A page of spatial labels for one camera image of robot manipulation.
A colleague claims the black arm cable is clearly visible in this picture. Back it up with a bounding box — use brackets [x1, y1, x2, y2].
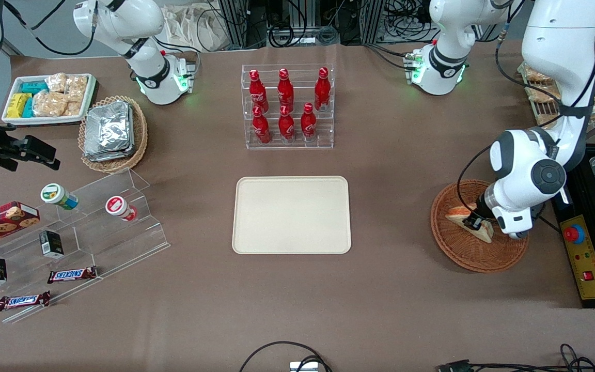
[3, 0, 98, 57]
[455, 0, 595, 218]

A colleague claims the yellow snack pack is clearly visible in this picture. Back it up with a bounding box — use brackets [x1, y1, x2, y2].
[7, 93, 32, 119]

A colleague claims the red cola bottle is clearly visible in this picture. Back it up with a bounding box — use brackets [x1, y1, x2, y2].
[249, 70, 269, 113]
[314, 67, 331, 112]
[252, 106, 272, 145]
[278, 105, 296, 143]
[277, 68, 295, 110]
[301, 103, 318, 142]

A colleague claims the black machine with yellow panel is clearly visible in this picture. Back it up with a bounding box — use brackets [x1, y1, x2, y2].
[551, 145, 595, 309]

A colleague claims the brown Snickers bar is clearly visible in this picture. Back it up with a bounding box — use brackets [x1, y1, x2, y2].
[47, 266, 98, 284]
[0, 291, 51, 312]

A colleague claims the brown round wicker basket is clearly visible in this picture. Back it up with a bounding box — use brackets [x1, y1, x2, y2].
[430, 179, 529, 273]

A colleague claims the beige cloth bag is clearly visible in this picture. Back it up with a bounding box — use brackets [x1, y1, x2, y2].
[161, 4, 229, 53]

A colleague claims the red lid yogurt cup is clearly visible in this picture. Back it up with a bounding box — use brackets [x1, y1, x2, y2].
[105, 196, 138, 222]

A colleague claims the light oval wicker basket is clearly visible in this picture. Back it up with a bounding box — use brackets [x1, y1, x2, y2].
[78, 95, 148, 174]

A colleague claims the black background cable bundle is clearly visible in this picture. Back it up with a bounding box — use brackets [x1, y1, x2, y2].
[267, 0, 365, 48]

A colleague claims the white wire rack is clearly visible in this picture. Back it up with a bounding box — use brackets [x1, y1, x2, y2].
[517, 49, 595, 131]

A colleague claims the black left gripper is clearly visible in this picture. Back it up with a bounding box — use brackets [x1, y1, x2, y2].
[464, 192, 500, 232]

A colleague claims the green lid yogurt cup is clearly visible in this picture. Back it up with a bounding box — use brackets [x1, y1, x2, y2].
[40, 183, 79, 211]

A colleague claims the triangular sandwich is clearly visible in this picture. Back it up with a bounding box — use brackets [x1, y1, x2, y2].
[445, 206, 494, 244]

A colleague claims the clear acrylic stepped shelf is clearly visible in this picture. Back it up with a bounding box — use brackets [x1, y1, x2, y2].
[0, 168, 171, 325]

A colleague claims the beige rectangular tray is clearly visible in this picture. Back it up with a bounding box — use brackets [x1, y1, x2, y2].
[232, 176, 352, 255]

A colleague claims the aluminium frame post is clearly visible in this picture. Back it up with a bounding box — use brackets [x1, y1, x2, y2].
[362, 0, 387, 45]
[217, 0, 268, 50]

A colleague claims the red emergency stop button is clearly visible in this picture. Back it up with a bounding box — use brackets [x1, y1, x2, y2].
[563, 224, 586, 245]

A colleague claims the black looped cable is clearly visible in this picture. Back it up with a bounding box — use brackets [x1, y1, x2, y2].
[239, 341, 332, 372]

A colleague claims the clear acrylic bottle rack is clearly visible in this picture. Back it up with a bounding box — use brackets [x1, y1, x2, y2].
[241, 64, 335, 150]

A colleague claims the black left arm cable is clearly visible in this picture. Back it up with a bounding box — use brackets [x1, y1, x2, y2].
[455, 0, 595, 218]

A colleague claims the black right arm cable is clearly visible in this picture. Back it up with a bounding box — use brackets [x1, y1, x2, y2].
[3, 0, 98, 57]

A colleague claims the silver foil pouch stack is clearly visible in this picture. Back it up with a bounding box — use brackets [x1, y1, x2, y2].
[83, 101, 135, 162]

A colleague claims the long black cable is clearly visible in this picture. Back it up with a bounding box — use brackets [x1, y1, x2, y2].
[463, 343, 595, 372]

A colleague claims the white rectangular snack tray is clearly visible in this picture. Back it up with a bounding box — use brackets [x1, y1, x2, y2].
[2, 73, 98, 126]

